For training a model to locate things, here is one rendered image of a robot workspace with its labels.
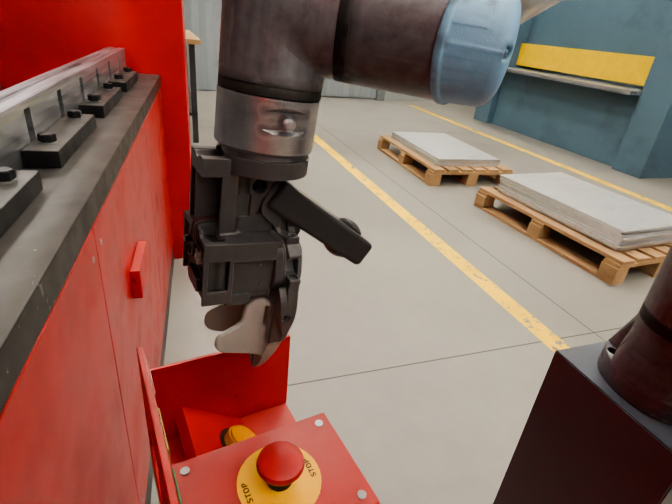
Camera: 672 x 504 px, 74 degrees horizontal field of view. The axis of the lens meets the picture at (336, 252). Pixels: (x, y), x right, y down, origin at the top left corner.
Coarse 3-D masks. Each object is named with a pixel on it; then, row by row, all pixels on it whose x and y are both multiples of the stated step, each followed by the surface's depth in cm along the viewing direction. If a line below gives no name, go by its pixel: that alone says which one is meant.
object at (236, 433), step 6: (234, 426) 48; (240, 426) 49; (228, 432) 47; (234, 432) 47; (240, 432) 48; (246, 432) 49; (252, 432) 50; (228, 438) 47; (234, 438) 47; (240, 438) 47; (246, 438) 48; (228, 444) 47
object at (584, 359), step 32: (576, 352) 59; (544, 384) 61; (576, 384) 56; (544, 416) 62; (576, 416) 57; (608, 416) 52; (640, 416) 50; (544, 448) 62; (576, 448) 57; (608, 448) 53; (640, 448) 49; (512, 480) 69; (544, 480) 63; (576, 480) 57; (608, 480) 53; (640, 480) 49
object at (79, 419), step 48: (144, 144) 127; (144, 192) 123; (96, 240) 68; (144, 240) 119; (96, 288) 67; (48, 336) 46; (96, 336) 66; (144, 336) 113; (48, 384) 46; (96, 384) 64; (0, 432) 35; (48, 432) 45; (96, 432) 63; (144, 432) 107; (0, 480) 35; (48, 480) 45; (96, 480) 62; (144, 480) 104
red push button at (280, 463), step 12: (276, 444) 38; (288, 444) 38; (264, 456) 37; (276, 456) 37; (288, 456) 37; (300, 456) 37; (264, 468) 36; (276, 468) 36; (288, 468) 36; (300, 468) 36; (264, 480) 36; (276, 480) 35; (288, 480) 35
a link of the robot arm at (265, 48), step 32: (224, 0) 29; (256, 0) 27; (288, 0) 27; (320, 0) 27; (224, 32) 29; (256, 32) 28; (288, 32) 28; (320, 32) 27; (224, 64) 30; (256, 64) 28; (288, 64) 29; (320, 64) 29; (288, 96) 30; (320, 96) 32
